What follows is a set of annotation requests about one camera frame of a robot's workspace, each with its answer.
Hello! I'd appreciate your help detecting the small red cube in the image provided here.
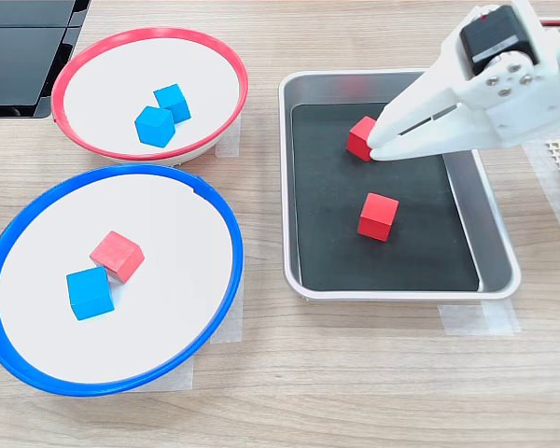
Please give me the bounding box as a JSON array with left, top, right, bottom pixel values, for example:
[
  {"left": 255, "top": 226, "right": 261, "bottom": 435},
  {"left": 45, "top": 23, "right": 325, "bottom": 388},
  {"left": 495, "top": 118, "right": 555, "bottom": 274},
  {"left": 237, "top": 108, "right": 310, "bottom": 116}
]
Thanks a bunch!
[
  {"left": 357, "top": 191, "right": 400, "bottom": 243},
  {"left": 89, "top": 230, "right": 146, "bottom": 285},
  {"left": 345, "top": 115, "right": 379, "bottom": 162}
]

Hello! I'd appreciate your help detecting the small blue cube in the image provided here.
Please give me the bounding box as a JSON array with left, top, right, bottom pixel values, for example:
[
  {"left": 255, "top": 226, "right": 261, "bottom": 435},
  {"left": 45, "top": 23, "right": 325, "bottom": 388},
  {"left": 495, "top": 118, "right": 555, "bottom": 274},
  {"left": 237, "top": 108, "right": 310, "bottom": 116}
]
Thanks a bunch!
[
  {"left": 65, "top": 266, "right": 116, "bottom": 322},
  {"left": 152, "top": 83, "right": 192, "bottom": 125},
  {"left": 133, "top": 105, "right": 176, "bottom": 149}
]

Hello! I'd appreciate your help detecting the translucent masking tape piece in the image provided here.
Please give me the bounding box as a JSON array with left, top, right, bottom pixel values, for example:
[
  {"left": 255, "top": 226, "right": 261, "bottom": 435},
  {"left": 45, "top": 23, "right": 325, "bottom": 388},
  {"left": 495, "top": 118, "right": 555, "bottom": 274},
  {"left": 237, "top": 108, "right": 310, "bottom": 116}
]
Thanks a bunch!
[
  {"left": 438, "top": 301, "right": 522, "bottom": 336},
  {"left": 522, "top": 137, "right": 560, "bottom": 262},
  {"left": 209, "top": 274, "right": 245, "bottom": 345},
  {"left": 214, "top": 119, "right": 242, "bottom": 160},
  {"left": 133, "top": 356, "right": 195, "bottom": 393}
]

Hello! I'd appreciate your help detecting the steel tray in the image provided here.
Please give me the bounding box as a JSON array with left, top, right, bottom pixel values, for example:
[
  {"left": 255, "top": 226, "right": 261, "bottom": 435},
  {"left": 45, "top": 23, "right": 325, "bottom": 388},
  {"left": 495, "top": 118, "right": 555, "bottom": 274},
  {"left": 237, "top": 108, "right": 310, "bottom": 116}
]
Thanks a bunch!
[{"left": 278, "top": 68, "right": 523, "bottom": 301}]

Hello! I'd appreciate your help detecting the black tray mat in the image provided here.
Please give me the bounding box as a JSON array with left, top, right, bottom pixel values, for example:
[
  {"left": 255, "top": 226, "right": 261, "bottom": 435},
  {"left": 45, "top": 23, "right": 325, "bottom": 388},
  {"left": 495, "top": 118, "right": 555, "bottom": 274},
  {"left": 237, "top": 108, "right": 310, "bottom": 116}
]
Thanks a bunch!
[{"left": 290, "top": 101, "right": 481, "bottom": 293}]

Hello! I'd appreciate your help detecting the blue-rimmed white plate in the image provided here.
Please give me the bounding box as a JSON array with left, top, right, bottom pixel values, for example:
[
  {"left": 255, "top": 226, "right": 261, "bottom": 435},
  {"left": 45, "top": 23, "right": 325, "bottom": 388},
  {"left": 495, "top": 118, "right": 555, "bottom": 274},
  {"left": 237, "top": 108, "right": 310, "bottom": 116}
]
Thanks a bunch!
[{"left": 0, "top": 163, "right": 245, "bottom": 398}]

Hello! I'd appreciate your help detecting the red-rimmed white plate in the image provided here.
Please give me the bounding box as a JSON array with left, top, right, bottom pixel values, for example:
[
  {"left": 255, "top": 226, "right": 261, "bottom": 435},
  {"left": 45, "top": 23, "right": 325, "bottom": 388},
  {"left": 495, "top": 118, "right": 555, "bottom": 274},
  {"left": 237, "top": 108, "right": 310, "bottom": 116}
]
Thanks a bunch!
[{"left": 50, "top": 26, "right": 250, "bottom": 168}]

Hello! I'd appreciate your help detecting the glossy black panel device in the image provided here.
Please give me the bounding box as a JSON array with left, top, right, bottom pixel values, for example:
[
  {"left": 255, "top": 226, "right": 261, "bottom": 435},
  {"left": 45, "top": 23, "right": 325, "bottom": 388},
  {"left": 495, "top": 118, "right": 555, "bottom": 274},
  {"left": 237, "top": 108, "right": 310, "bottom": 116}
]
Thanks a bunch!
[{"left": 0, "top": 0, "right": 92, "bottom": 119}]

